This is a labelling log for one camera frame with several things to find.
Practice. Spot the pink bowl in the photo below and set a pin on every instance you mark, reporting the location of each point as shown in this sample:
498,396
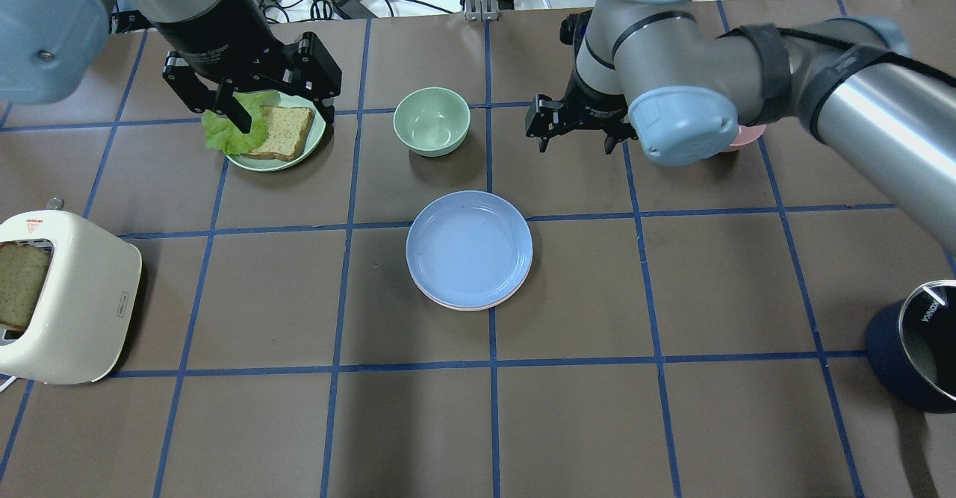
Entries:
746,136

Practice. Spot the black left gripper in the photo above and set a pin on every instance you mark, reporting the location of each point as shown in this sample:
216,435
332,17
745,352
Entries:
213,42

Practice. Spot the blue plate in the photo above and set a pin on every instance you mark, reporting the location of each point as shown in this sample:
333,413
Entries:
469,228

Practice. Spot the green plate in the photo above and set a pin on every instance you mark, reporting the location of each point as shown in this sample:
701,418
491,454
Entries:
313,139

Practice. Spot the green bowl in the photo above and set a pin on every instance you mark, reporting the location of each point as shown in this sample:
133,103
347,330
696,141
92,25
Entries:
432,122

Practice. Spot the bread slice on plate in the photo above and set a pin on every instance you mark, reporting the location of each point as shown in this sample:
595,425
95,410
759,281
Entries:
287,130

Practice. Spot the pink plate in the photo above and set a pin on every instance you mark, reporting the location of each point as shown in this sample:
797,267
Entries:
470,290

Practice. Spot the bread slice in toaster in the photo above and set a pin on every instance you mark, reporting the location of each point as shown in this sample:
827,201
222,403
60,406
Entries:
23,273

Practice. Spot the white toaster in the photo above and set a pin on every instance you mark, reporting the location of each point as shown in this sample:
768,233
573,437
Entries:
84,311

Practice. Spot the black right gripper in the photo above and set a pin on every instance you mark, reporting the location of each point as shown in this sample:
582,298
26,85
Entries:
595,107

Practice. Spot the green lettuce leaf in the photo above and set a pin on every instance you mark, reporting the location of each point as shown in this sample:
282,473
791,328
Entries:
222,135

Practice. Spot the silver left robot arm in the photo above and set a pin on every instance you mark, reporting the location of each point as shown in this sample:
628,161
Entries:
48,45

